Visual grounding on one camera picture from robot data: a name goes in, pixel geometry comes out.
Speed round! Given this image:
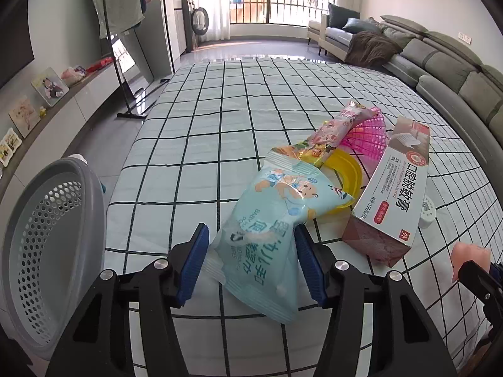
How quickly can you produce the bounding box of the tall grey panel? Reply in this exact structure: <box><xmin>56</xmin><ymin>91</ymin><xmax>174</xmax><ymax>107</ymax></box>
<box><xmin>130</xmin><ymin>0</ymin><xmax>174</xmax><ymax>83</ymax></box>

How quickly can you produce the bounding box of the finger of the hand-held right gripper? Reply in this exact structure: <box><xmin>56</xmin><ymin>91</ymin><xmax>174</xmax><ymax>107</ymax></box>
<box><xmin>458</xmin><ymin>261</ymin><xmax>503</xmax><ymax>323</ymax></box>

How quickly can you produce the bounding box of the white stool with teal legs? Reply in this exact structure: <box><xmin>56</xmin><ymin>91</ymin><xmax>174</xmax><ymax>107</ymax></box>
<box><xmin>69</xmin><ymin>153</ymin><xmax>107</xmax><ymax>193</ymax></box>

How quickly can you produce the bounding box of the green towel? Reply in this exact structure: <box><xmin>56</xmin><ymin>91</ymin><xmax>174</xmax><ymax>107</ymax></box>
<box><xmin>84</xmin><ymin>0</ymin><xmax>144</xmax><ymax>40</ymax></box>

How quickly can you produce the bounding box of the pink plastic bag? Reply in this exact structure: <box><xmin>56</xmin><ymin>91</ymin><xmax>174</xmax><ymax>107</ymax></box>
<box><xmin>61</xmin><ymin>66</ymin><xmax>87</xmax><ymax>86</ymax></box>

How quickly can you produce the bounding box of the teal cushion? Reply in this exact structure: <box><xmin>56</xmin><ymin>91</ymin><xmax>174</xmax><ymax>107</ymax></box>
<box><xmin>343</xmin><ymin>18</ymin><xmax>378</xmax><ymax>34</ymax></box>

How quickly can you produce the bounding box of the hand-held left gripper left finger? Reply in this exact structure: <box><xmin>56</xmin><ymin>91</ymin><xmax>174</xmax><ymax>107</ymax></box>
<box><xmin>45</xmin><ymin>223</ymin><xmax>210</xmax><ymax>377</ymax></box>

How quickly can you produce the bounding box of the baby photo frame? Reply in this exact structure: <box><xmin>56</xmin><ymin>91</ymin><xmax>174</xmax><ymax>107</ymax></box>
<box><xmin>30</xmin><ymin>67</ymin><xmax>70</xmax><ymax>107</ymax></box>

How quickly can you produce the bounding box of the pink orange snack packet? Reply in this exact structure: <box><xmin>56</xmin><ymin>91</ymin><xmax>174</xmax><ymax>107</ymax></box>
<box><xmin>271</xmin><ymin>101</ymin><xmax>382</xmax><ymax>169</ymax></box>

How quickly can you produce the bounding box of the grey sectional sofa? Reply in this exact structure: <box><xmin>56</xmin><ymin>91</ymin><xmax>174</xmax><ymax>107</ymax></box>
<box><xmin>365</xmin><ymin>15</ymin><xmax>503</xmax><ymax>158</ymax></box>

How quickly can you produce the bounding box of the grey washing machine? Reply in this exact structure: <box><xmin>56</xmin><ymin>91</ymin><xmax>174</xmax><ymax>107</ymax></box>
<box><xmin>181</xmin><ymin>0</ymin><xmax>209</xmax><ymax>50</ymax></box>

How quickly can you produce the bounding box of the pink plastic shuttlecock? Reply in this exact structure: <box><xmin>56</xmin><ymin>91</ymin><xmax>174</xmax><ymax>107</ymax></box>
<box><xmin>340</xmin><ymin>104</ymin><xmax>390</xmax><ymax>161</ymax></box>

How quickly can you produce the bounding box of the pink picture frame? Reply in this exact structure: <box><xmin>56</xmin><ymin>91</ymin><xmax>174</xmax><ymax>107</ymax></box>
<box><xmin>8</xmin><ymin>95</ymin><xmax>42</xmax><ymax>139</ymax></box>

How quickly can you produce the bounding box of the red flat packet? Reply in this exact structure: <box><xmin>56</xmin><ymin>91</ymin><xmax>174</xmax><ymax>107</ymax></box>
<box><xmin>84</xmin><ymin>57</ymin><xmax>114</xmax><ymax>74</ymax></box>

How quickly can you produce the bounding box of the grey television cabinet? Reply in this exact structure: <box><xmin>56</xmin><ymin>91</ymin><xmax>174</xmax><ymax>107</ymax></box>
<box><xmin>0</xmin><ymin>58</ymin><xmax>130</xmax><ymax>221</ymax></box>

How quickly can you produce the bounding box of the red white toothpaste box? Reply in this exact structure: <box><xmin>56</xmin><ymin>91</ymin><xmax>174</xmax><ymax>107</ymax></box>
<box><xmin>341</xmin><ymin>116</ymin><xmax>432</xmax><ymax>267</ymax></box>

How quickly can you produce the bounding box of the black television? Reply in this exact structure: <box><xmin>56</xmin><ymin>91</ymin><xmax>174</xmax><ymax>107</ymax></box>
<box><xmin>0</xmin><ymin>0</ymin><xmax>36</xmax><ymax>91</ymax></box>

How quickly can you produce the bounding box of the white cabinet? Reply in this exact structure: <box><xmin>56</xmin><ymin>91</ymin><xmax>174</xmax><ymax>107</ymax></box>
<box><xmin>163</xmin><ymin>0</ymin><xmax>187</xmax><ymax>61</ymax></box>

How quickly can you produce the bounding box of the pale pink soft object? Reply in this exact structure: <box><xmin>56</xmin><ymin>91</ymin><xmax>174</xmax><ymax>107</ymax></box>
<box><xmin>451</xmin><ymin>243</ymin><xmax>491</xmax><ymax>282</ymax></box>

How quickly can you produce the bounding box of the white black checked tablecloth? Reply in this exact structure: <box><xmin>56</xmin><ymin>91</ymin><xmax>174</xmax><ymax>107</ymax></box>
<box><xmin>51</xmin><ymin>58</ymin><xmax>503</xmax><ymax>377</ymax></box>

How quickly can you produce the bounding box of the grey perforated plastic basket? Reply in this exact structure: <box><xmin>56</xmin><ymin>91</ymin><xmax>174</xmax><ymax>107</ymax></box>
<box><xmin>0</xmin><ymin>158</ymin><xmax>108</xmax><ymax>362</ymax></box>

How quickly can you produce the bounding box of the brown blanket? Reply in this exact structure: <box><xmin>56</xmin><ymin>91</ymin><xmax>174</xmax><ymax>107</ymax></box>
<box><xmin>345</xmin><ymin>31</ymin><xmax>402</xmax><ymax>67</ymax></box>

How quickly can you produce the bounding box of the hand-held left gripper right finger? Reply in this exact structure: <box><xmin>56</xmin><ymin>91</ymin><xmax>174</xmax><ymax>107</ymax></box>
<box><xmin>294</xmin><ymin>224</ymin><xmax>458</xmax><ymax>377</ymax></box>

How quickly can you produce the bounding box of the light blue wet wipes packet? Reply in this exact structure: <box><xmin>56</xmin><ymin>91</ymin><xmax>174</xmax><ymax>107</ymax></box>
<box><xmin>203</xmin><ymin>150</ymin><xmax>354</xmax><ymax>325</ymax></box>

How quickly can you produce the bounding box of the leaning framed mirror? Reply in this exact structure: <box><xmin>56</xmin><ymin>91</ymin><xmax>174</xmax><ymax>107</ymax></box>
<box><xmin>111</xmin><ymin>33</ymin><xmax>136</xmax><ymax>75</ymax></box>

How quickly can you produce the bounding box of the black clothes drying rack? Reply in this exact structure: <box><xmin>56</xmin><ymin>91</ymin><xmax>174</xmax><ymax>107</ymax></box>
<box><xmin>84</xmin><ymin>0</ymin><xmax>189</xmax><ymax>120</ymax></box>

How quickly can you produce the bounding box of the white round plastic case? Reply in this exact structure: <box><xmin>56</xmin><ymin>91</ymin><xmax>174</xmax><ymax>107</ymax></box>
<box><xmin>417</xmin><ymin>194</ymin><xmax>438</xmax><ymax>228</ymax></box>

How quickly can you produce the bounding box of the dark grey cushion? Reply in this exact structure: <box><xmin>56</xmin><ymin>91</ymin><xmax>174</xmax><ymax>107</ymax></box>
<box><xmin>328</xmin><ymin>4</ymin><xmax>360</xmax><ymax>28</ymax></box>

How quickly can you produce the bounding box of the beige small sofa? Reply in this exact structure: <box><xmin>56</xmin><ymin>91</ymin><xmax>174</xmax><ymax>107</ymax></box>
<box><xmin>307</xmin><ymin>14</ymin><xmax>354</xmax><ymax>61</ymax></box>

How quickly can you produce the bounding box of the colourful picture frame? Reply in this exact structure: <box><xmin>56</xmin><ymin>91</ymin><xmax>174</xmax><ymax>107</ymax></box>
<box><xmin>0</xmin><ymin>128</ymin><xmax>21</xmax><ymax>167</ymax></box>

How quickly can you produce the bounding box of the white sheer curtain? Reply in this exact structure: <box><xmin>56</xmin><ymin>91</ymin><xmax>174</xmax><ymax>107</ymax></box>
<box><xmin>185</xmin><ymin>0</ymin><xmax>232</xmax><ymax>42</ymax></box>

